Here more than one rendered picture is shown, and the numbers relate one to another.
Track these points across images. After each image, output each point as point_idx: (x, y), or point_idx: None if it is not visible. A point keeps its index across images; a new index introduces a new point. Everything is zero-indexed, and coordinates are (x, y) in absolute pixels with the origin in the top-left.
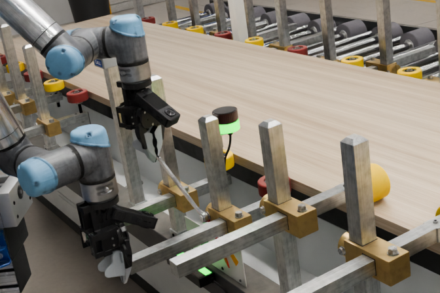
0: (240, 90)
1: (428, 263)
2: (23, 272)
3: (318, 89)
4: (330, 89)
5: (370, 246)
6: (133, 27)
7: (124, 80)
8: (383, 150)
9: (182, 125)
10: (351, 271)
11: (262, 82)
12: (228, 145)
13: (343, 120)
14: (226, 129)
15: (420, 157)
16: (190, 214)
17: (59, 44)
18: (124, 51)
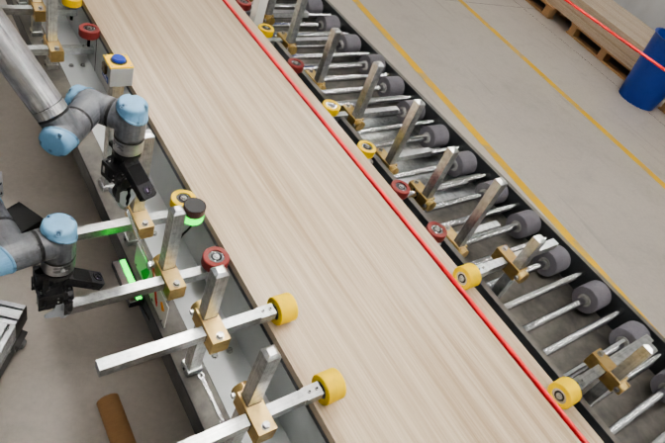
0: (231, 104)
1: (297, 386)
2: None
3: (292, 136)
4: (301, 141)
5: (252, 410)
6: (138, 118)
7: (116, 150)
8: (311, 251)
9: (167, 134)
10: (230, 433)
11: (251, 101)
12: (189, 227)
13: (296, 194)
14: (190, 222)
15: (332, 275)
16: (150, 198)
17: (57, 125)
18: (122, 132)
